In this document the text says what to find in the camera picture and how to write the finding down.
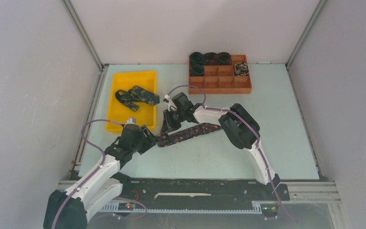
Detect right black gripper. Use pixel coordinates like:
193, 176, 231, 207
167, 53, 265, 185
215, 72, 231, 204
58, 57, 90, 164
161, 109, 186, 135

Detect dark floral red-dotted tie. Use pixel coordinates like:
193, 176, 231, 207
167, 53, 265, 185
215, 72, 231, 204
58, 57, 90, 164
157, 123, 222, 148

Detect white-patterned tie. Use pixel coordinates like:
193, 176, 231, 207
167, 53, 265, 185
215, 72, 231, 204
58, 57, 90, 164
234, 62, 249, 76

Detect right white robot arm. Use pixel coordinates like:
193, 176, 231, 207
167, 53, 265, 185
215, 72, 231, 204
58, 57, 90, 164
161, 93, 277, 199

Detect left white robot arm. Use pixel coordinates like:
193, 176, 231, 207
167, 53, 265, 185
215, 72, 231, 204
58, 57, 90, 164
43, 123, 157, 229

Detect yellow plastic bin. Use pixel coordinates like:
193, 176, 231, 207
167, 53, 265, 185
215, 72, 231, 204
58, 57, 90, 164
107, 71, 157, 131

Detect dark gold-patterned folded tie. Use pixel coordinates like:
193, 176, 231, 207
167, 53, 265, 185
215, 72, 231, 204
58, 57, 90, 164
115, 85, 160, 112

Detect orange compartment tray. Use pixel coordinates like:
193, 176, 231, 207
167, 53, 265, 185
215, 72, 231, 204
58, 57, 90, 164
189, 54, 253, 94

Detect rolled dark red-patterned tie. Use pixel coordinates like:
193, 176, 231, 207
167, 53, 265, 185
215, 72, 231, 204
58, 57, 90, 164
203, 52, 218, 66

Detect rolled dark gold-patterned tie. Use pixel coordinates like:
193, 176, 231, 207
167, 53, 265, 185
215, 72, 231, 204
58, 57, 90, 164
217, 52, 232, 65

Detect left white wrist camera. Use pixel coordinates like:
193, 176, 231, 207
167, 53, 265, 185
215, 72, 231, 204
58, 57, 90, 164
124, 117, 137, 125

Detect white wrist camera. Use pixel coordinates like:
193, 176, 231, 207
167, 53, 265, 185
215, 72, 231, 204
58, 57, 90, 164
163, 94, 173, 105
124, 117, 137, 125

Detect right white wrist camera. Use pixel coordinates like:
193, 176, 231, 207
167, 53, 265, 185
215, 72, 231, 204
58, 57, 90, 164
163, 94, 173, 105

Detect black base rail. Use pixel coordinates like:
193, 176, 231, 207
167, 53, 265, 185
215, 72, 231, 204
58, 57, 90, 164
102, 177, 289, 212

